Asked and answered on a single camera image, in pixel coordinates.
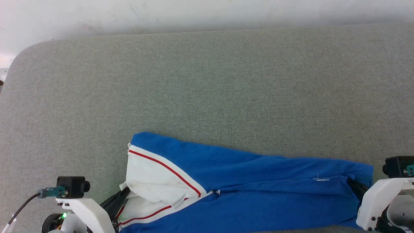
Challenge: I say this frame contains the white cable label tag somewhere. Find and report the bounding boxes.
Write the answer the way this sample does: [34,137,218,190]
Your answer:
[1,216,16,233]

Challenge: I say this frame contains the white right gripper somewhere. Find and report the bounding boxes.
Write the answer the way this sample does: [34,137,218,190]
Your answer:
[348,177,414,233]

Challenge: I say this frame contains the teal left camera connector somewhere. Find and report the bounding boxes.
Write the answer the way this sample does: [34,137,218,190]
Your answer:
[37,187,67,198]

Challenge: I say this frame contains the blue garment with white sleeves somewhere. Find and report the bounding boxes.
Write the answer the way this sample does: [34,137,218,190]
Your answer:
[118,131,374,233]

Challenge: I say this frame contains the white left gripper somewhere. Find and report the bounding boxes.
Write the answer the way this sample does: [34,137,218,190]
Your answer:
[41,188,130,233]

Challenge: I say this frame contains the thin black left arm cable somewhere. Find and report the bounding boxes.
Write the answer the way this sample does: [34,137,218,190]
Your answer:
[7,193,42,226]

